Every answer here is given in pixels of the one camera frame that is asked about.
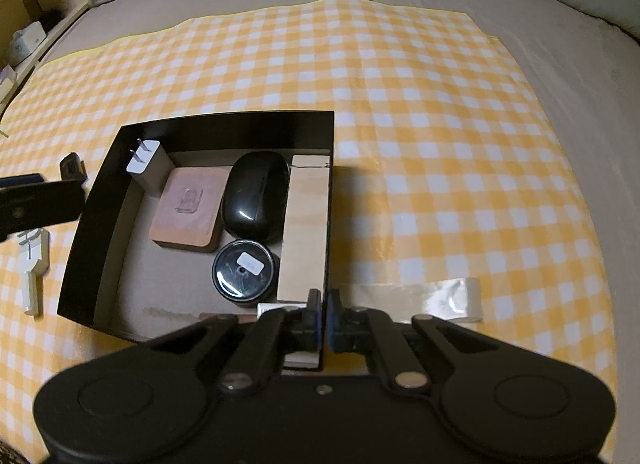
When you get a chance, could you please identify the white long plug device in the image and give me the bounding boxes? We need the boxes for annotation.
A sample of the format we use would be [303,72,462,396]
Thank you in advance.
[17,229,50,317]

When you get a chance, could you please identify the black plug adapter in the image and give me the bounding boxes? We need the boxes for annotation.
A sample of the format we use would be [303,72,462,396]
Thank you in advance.
[58,152,88,184]

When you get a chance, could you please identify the round black jar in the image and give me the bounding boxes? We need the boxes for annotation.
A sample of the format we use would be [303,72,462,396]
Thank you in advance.
[212,239,280,307]

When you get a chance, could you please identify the black box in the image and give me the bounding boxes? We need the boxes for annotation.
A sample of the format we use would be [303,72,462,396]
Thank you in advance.
[58,110,334,370]

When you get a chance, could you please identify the white charger plug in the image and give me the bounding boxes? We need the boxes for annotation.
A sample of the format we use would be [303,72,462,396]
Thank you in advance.
[127,139,175,197]

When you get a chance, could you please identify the black computer mouse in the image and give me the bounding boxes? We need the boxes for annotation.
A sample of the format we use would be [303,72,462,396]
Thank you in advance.
[221,151,290,243]

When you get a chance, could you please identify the pink leather card case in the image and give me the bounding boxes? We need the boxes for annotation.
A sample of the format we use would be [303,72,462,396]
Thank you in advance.
[149,166,230,253]

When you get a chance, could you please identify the cardboard strip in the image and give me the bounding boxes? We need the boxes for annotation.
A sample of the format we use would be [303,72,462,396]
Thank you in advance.
[275,154,332,370]

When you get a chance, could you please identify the clear tape strip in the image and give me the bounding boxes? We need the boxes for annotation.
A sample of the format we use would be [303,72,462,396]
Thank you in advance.
[340,277,484,323]

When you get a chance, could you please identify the tissue box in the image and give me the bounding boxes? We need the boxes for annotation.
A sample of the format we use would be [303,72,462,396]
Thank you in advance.
[6,20,47,66]

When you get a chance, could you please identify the yellow checkered cloth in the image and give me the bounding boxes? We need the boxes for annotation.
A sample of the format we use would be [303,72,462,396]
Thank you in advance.
[0,0,622,460]

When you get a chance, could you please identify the wooden bedside shelf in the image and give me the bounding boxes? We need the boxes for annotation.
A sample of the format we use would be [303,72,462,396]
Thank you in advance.
[0,0,91,115]

